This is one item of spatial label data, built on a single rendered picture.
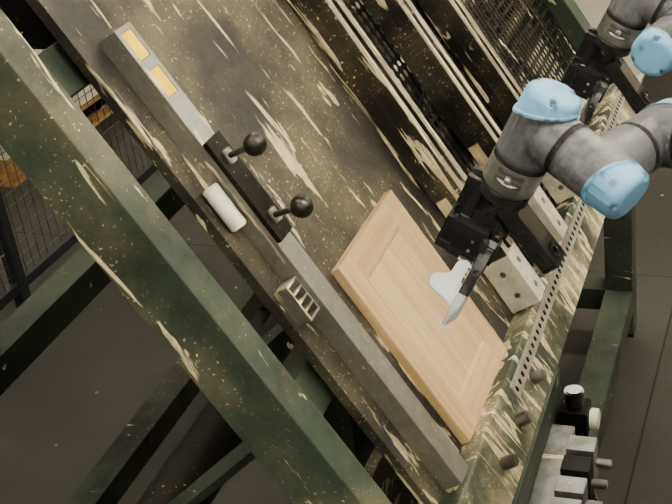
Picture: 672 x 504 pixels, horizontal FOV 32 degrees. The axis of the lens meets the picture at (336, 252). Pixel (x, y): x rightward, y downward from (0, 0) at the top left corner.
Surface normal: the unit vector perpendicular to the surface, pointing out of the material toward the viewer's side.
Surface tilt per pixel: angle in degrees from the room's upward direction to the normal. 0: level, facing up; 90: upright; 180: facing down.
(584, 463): 0
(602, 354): 0
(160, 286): 90
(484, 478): 59
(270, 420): 90
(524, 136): 80
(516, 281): 90
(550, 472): 0
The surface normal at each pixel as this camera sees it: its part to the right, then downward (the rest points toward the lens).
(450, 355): 0.74, -0.40
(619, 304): -0.13, -0.87
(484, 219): -0.38, 0.47
